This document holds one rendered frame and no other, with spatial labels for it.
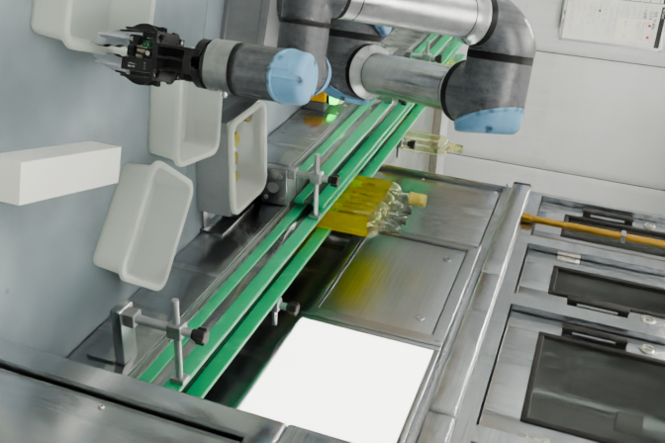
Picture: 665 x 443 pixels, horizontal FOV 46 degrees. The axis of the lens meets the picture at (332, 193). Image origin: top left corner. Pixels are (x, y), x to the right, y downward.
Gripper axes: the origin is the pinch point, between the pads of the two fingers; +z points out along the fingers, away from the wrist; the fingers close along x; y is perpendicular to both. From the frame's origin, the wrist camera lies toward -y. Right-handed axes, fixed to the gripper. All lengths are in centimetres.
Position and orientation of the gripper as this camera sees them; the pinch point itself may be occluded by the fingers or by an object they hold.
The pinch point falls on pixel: (101, 47)
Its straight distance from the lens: 127.8
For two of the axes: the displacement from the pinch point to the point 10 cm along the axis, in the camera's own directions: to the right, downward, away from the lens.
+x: -1.5, 9.8, 1.3
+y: -3.1, 0.8, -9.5
